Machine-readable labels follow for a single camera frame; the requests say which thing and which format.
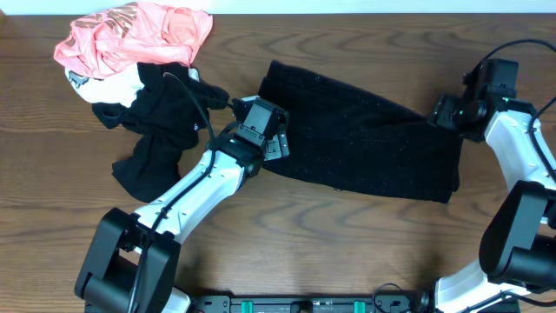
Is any pink printed shirt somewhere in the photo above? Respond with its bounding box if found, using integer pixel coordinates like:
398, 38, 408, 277
53, 2, 214, 79

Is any left black cable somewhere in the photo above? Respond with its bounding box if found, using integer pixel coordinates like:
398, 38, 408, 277
128, 71, 238, 313

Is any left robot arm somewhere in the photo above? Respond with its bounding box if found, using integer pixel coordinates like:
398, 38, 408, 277
75, 96, 289, 313

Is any white printed shirt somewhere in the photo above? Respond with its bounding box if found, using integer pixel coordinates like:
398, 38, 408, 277
64, 63, 201, 108

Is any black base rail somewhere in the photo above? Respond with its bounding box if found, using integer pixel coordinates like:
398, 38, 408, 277
188, 291, 434, 313

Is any black velvet skirt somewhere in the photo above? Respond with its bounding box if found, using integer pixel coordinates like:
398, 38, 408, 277
258, 61, 462, 203

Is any black crumpled garment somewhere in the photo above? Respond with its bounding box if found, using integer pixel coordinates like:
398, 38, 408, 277
92, 63, 229, 203

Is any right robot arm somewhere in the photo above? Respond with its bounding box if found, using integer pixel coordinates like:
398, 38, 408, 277
428, 59, 555, 312

